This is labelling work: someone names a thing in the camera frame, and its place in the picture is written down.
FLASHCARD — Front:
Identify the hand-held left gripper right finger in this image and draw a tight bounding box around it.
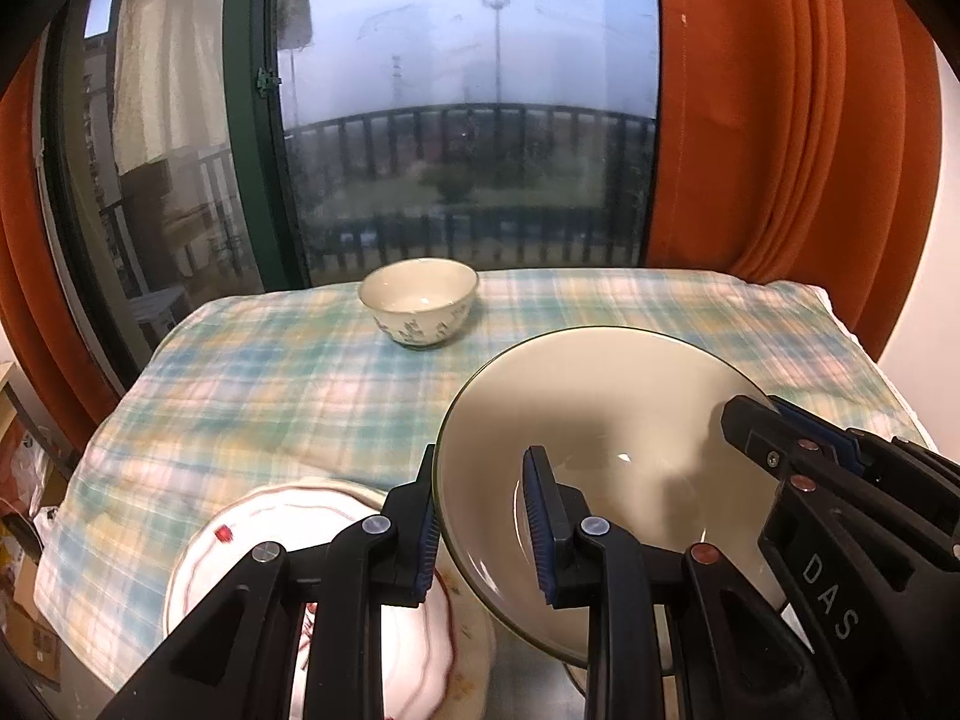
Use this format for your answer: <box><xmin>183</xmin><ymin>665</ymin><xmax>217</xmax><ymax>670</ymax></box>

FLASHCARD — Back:
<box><xmin>523</xmin><ymin>446</ymin><xmax>815</xmax><ymax>720</ymax></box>

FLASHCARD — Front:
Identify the orange curtain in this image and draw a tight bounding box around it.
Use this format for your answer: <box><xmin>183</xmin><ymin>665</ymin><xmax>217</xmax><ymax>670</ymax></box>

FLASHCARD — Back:
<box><xmin>0</xmin><ymin>52</ymin><xmax>143</xmax><ymax>451</ymax></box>
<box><xmin>645</xmin><ymin>0</ymin><xmax>942</xmax><ymax>361</ymax></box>

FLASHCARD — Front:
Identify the white hanging cloth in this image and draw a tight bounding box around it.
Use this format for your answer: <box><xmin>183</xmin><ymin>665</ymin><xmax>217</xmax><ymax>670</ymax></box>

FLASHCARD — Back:
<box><xmin>112</xmin><ymin>0</ymin><xmax>230</xmax><ymax>166</ymax></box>

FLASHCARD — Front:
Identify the cardboard box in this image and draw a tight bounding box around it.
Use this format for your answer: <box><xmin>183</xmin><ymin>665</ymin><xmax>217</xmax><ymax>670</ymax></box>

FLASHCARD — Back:
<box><xmin>0</xmin><ymin>555</ymin><xmax>65</xmax><ymax>691</ymax></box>

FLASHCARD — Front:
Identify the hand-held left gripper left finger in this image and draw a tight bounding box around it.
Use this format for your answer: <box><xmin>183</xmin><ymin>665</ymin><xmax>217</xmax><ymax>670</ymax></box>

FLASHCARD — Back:
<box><xmin>97</xmin><ymin>444</ymin><xmax>441</xmax><ymax>720</ymax></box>

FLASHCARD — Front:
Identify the clear glass bowl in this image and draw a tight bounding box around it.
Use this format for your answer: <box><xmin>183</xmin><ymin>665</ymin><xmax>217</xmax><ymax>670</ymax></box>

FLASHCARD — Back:
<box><xmin>433</xmin><ymin>326</ymin><xmax>788</xmax><ymax>670</ymax></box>

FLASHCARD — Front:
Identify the plaid tablecloth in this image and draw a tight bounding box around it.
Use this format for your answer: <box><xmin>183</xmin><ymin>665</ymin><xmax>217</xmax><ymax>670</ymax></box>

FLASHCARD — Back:
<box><xmin>34</xmin><ymin>266</ymin><xmax>927</xmax><ymax>691</ymax></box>

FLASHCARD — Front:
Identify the yellow floral plate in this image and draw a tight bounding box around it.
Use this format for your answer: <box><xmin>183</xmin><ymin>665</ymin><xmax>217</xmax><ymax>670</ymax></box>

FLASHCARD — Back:
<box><xmin>442</xmin><ymin>551</ymin><xmax>497</xmax><ymax>720</ymax></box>

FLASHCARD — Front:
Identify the cream bowl with dark rim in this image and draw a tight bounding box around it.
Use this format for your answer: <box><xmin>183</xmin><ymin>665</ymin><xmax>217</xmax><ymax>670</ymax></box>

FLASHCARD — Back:
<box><xmin>559</xmin><ymin>656</ymin><xmax>593</xmax><ymax>702</ymax></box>

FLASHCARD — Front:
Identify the green window frame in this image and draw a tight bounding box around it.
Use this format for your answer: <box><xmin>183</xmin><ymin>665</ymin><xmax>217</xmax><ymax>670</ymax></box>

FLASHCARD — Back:
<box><xmin>221</xmin><ymin>0</ymin><xmax>312</xmax><ymax>290</ymax></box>

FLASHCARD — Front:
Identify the red floral scalloped plate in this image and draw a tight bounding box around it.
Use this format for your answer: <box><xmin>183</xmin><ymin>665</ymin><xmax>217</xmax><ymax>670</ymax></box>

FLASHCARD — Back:
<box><xmin>163</xmin><ymin>486</ymin><xmax>458</xmax><ymax>720</ymax></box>

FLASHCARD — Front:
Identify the dark balcony railing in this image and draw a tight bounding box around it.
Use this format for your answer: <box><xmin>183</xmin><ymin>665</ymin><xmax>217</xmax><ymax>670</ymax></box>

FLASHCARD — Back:
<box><xmin>285</xmin><ymin>103</ymin><xmax>657</xmax><ymax>271</ymax></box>

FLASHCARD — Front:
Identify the street lamp pole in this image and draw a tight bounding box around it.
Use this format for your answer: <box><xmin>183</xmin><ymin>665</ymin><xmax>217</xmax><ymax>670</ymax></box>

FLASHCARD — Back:
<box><xmin>480</xmin><ymin>0</ymin><xmax>511</xmax><ymax>102</ymax></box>

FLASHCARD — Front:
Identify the white outdoor stool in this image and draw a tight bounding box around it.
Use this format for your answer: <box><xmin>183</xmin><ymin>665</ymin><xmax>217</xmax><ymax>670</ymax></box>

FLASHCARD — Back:
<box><xmin>127</xmin><ymin>285</ymin><xmax>192</xmax><ymax>350</ymax></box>

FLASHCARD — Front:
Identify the floral patterned bowl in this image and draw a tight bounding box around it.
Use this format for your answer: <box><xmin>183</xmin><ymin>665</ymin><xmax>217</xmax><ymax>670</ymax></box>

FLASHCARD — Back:
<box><xmin>358</xmin><ymin>258</ymin><xmax>479</xmax><ymax>350</ymax></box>

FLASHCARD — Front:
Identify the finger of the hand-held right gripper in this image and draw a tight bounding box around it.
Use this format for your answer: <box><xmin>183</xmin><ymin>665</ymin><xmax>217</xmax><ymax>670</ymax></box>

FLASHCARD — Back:
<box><xmin>772</xmin><ymin>399</ymin><xmax>960</xmax><ymax>511</ymax></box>
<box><xmin>722</xmin><ymin>395</ymin><xmax>848</xmax><ymax>496</ymax></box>

